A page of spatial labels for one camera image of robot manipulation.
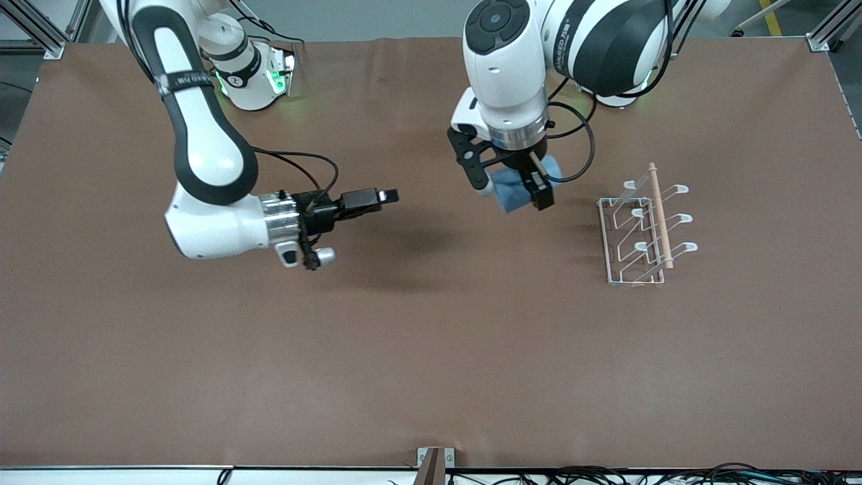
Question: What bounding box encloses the blue plastic cup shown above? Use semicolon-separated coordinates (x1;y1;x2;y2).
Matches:
490;155;564;214

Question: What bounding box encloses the brown table cover sheet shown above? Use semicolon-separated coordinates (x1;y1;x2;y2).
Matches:
0;35;862;470

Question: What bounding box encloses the grey metal tube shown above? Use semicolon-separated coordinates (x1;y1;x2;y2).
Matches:
733;0;793;36

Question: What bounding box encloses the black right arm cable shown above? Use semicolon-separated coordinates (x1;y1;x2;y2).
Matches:
249;146;341;203

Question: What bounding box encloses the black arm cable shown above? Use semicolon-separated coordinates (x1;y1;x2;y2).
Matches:
249;146;341;203
544;74;598;185

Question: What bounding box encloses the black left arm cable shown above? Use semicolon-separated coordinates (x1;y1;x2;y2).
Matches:
544;74;598;185

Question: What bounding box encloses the white wire cup holder rack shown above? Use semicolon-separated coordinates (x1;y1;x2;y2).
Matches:
597;162;699;288

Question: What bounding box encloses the black right base cable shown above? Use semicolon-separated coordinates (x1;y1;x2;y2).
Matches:
229;0;305;56

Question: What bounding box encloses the metal bracket with brown post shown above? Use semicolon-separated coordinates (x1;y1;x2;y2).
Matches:
417;447;456;485

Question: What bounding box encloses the aluminium frame post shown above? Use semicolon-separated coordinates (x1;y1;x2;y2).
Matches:
807;0;862;53
0;0;92;60

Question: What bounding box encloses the white table edge rail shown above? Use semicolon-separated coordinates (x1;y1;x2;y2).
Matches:
0;465;862;485

